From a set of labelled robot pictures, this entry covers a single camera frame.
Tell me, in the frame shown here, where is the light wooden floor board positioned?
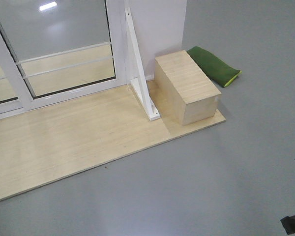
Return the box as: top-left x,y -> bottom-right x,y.
0,81 -> 225,201

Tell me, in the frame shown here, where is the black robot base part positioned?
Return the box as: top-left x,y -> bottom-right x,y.
280,215 -> 295,235

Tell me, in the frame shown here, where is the white framed sliding glass door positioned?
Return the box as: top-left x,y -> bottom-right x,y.
0,0 -> 126,112

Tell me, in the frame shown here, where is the light wooden box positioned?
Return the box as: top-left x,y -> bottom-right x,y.
154,50 -> 221,125

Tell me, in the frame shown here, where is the white wall panel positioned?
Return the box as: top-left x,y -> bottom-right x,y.
128,0 -> 187,80

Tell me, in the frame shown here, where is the green sandbag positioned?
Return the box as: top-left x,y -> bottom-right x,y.
187,46 -> 242,88

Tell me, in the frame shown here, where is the fixed white framed glass panel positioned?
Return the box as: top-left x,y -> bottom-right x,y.
0,33 -> 28,119

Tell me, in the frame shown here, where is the white triangular support brace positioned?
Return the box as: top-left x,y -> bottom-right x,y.
125,6 -> 160,121

